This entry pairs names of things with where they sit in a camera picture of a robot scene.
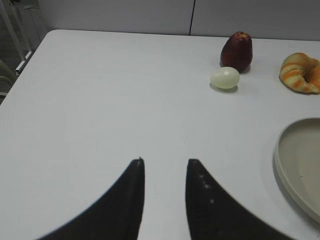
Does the metal frame beside table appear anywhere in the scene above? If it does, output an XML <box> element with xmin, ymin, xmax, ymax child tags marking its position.
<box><xmin>0</xmin><ymin>0</ymin><xmax>35</xmax><ymax>89</ymax></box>

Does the beige round plate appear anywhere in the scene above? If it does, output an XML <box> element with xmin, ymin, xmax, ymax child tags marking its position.
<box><xmin>273</xmin><ymin>117</ymin><xmax>320</xmax><ymax>223</ymax></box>

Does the white egg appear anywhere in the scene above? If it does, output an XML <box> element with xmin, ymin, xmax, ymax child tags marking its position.
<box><xmin>210</xmin><ymin>66</ymin><xmax>240</xmax><ymax>90</ymax></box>

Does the dark red wax apple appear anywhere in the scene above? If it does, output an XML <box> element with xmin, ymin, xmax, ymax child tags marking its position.
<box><xmin>220</xmin><ymin>31</ymin><xmax>253</xmax><ymax>73</ymax></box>

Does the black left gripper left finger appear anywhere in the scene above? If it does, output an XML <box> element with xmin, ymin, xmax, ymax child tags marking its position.
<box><xmin>43</xmin><ymin>158</ymin><xmax>145</xmax><ymax>240</ymax></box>

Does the orange striped croissant bread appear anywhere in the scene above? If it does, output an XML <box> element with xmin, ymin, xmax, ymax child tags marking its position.
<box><xmin>279</xmin><ymin>52</ymin><xmax>320</xmax><ymax>94</ymax></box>

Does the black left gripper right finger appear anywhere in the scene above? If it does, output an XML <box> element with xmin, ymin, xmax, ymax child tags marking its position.
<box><xmin>185</xmin><ymin>159</ymin><xmax>289</xmax><ymax>240</ymax></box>

